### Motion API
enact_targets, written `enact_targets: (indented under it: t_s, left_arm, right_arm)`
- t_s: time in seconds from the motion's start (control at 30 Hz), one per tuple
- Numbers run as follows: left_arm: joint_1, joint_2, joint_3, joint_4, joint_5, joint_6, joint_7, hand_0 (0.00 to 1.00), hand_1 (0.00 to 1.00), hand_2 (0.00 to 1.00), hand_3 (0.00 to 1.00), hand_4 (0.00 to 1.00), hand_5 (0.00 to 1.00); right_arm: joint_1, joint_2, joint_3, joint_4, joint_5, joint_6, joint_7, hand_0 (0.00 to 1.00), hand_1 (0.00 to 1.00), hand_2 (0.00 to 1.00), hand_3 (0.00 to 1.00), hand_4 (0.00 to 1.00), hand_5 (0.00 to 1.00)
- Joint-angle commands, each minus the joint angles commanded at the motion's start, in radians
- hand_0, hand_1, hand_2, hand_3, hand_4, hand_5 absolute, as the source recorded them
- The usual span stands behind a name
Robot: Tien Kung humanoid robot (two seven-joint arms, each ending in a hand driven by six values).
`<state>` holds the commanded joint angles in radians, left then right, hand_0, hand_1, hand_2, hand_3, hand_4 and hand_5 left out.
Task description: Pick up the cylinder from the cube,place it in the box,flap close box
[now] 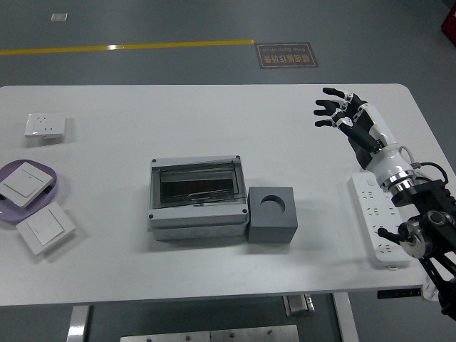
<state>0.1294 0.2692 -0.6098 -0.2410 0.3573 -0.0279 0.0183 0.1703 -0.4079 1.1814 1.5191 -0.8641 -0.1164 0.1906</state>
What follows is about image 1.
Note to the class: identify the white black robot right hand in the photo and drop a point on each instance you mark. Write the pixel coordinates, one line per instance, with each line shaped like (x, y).
(384, 156)

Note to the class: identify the grey box with clear lid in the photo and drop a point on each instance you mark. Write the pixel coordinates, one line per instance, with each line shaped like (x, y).
(192, 217)

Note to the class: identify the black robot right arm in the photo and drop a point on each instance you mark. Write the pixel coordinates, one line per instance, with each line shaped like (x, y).
(431, 203)

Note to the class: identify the dark grey cube with hole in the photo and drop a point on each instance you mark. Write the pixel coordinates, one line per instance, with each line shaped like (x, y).
(272, 228)

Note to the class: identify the black table control panel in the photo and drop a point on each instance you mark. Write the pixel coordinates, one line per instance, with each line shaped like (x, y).
(399, 294)

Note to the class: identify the brown floor sign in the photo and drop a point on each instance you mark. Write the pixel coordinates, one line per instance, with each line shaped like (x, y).
(286, 56)

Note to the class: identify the white power plug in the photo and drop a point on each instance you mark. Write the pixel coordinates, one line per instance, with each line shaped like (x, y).
(429, 293)

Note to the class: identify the red object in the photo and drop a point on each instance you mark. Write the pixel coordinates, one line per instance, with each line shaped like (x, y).
(449, 25)

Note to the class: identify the white table leg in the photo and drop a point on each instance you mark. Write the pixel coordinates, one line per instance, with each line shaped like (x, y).
(78, 324)
(345, 320)

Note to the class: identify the yellow floor tape line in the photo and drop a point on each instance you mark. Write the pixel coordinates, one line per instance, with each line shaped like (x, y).
(142, 46)

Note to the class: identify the purple tray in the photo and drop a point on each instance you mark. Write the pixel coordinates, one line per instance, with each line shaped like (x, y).
(48, 199)

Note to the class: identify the small metal floor plate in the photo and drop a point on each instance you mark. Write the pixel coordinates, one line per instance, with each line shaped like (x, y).
(59, 17)

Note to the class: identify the grey under-table bracket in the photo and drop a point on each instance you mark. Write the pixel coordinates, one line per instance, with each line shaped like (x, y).
(298, 305)

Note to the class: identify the grey metal base plate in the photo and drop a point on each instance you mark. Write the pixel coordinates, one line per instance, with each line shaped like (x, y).
(210, 335)

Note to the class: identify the white wall socket panel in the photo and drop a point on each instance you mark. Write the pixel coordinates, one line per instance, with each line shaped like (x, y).
(44, 124)

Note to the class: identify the white wall switch panel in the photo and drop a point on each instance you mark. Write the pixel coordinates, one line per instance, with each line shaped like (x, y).
(46, 228)
(25, 183)

